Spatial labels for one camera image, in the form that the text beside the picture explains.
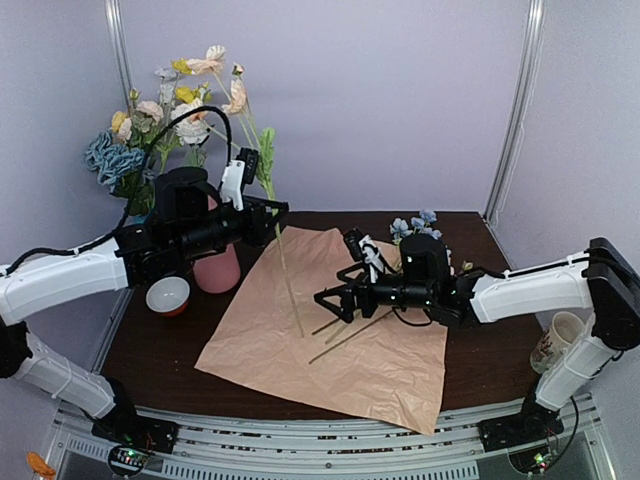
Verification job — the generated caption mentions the pink tissue paper sheet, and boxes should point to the pink tissue paper sheet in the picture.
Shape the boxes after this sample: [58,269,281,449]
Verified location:
[195,226,447,435]

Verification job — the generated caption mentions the white rose stem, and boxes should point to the white rose stem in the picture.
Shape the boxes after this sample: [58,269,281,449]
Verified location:
[170,98,209,168]

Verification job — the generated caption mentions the peach flower stem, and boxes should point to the peach flower stem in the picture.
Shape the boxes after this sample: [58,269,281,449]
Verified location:
[185,44,305,337]

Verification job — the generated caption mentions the flower bunch pink blue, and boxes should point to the flower bunch pink blue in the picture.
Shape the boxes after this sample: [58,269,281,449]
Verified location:
[334,230,475,328]

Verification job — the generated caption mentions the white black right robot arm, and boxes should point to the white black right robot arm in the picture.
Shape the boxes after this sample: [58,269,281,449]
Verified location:
[314,229,639,442]

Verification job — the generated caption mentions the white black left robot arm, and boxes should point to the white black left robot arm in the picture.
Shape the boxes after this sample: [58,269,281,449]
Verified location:
[1,160,289,444]

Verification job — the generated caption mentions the pink tall vase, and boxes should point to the pink tall vase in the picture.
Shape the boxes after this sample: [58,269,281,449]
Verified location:
[192,194,242,294]

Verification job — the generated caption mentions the teal frosted vase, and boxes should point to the teal frosted vase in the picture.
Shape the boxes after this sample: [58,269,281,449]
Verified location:
[131,214,149,225]

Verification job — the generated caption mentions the artificial flowers in teal vase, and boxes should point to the artificial flowers in teal vase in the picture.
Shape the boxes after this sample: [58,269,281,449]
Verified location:
[83,58,211,218]

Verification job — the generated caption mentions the white bowl orange outside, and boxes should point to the white bowl orange outside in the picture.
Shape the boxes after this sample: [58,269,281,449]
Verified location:
[145,276,191,317]

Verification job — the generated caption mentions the floral ceramic mug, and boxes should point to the floral ceramic mug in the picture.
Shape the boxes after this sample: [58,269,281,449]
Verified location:
[529,312,584,374]

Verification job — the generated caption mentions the orange object at corner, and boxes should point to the orange object at corner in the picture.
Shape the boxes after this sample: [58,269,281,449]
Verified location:
[26,451,56,480]

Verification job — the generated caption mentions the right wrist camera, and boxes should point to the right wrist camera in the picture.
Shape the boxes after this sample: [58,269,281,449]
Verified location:
[343,228,386,281]

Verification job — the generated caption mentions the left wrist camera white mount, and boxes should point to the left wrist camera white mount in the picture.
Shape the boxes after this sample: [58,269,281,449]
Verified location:
[219,148,260,211]

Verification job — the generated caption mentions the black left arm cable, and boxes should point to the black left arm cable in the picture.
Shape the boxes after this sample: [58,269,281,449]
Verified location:
[0,103,234,274]

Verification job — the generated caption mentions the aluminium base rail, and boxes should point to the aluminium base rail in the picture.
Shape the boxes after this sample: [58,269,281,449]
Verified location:
[42,392,614,480]

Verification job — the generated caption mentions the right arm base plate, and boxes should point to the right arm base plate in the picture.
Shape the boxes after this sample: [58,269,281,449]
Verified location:
[477,412,564,452]

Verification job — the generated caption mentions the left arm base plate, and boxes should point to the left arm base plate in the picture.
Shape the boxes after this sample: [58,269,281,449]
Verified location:
[91,417,179,454]

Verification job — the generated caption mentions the left aluminium frame post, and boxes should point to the left aluminium frame post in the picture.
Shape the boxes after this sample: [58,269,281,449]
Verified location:
[104,0,133,110]

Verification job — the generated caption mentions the aluminium frame post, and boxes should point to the aluminium frame post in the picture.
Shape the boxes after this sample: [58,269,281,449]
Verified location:
[484,0,546,228]
[104,0,133,110]

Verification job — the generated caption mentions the right aluminium frame post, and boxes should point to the right aluminium frame post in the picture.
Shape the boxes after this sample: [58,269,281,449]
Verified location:
[484,0,546,228]

